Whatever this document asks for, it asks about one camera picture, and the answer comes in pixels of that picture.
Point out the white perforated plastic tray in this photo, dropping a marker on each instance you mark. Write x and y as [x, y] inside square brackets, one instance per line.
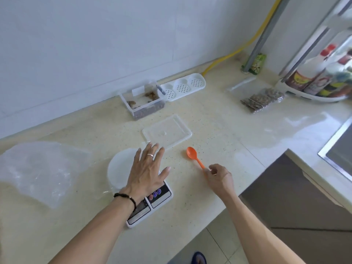
[183, 86]

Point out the grey cabinet front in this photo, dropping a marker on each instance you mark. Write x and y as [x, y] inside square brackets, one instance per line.
[297, 200]

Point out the person's right fingers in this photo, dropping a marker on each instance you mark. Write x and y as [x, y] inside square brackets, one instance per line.
[212, 170]

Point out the steel cooktop edge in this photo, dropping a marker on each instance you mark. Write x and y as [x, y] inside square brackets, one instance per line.
[337, 151]

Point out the person's left little finger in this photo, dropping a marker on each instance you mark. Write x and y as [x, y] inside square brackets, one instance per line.
[137, 157]

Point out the person's left thumb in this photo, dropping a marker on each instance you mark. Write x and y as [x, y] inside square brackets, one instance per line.
[164, 174]

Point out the green packet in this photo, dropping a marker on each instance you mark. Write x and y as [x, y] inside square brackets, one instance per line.
[258, 64]

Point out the person's left forearm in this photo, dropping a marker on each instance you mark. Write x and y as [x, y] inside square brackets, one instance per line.
[99, 233]

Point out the blue slipper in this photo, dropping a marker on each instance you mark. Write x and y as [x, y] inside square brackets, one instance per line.
[198, 258]

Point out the clear plastic container with dried food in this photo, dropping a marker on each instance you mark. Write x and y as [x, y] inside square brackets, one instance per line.
[144, 103]

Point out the orange plastic spoon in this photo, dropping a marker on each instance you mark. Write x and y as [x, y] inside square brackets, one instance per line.
[193, 155]

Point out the round translucent white dish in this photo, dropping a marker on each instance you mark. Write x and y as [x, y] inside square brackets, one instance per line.
[121, 169]

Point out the person's left middle finger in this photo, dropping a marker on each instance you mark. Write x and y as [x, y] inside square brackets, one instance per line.
[154, 154]

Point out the person's right hand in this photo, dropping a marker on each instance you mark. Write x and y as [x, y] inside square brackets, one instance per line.
[221, 181]

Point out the white digital kitchen scale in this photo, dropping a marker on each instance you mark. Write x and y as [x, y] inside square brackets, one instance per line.
[154, 202]

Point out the clear rectangular plastic lid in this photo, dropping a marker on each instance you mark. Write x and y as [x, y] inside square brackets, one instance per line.
[167, 131]

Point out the yellow green bottle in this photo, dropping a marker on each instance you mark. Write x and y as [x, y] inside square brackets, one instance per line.
[337, 87]

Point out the clear zip bag of seeds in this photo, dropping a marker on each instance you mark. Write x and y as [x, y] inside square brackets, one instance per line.
[261, 101]

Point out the white bottle with red cap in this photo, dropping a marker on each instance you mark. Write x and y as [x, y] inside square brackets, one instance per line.
[309, 70]

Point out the clear bottle with dark cap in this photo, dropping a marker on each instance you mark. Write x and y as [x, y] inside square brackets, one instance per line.
[327, 74]

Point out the large clear plastic bag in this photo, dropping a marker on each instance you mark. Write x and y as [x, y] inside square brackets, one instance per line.
[41, 171]

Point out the white corner storage rack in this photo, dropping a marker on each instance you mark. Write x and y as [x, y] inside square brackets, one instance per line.
[308, 52]

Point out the person's left hand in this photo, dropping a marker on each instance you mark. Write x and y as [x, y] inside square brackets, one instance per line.
[144, 175]

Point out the grey metal pipe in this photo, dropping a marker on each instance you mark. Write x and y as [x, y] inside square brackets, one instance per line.
[264, 35]

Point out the person's right forearm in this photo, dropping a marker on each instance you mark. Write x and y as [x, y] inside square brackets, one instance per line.
[255, 233]

